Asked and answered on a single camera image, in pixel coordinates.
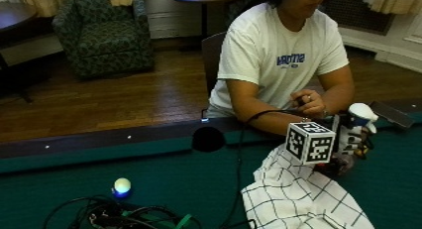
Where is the bundle of black cables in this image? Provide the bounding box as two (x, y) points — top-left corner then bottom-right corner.
(41, 194), (205, 229)

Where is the white cube with black markers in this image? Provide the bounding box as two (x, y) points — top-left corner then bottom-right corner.
(284, 121), (338, 167)

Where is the green patterned armchair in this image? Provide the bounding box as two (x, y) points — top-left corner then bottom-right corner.
(51, 0), (156, 80)

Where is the green strap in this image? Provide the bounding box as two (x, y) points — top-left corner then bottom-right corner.
(172, 213), (196, 229)

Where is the white checked cloth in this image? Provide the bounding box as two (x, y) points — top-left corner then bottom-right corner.
(240, 143), (377, 229)

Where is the glowing round light ball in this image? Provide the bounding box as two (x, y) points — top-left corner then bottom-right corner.
(110, 176), (133, 200)

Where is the dark wooden pool table rail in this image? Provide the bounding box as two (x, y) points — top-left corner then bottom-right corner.
(0, 98), (422, 175)

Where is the flat black device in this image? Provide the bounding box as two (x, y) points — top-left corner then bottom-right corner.
(367, 100), (415, 130)

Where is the black cable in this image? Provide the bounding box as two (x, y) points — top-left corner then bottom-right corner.
(217, 97), (309, 229)

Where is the white cabinet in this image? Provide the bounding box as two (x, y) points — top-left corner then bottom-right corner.
(144, 0), (229, 41)

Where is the the person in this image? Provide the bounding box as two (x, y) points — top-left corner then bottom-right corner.
(205, 0), (355, 138)

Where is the black pool table pocket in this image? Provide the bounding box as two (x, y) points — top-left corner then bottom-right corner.
(192, 126), (228, 154)

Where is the dark wooden side table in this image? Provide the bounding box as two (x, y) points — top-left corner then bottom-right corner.
(0, 1), (67, 104)

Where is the dark radiator grille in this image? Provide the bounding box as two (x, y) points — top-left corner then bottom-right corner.
(319, 0), (397, 37)

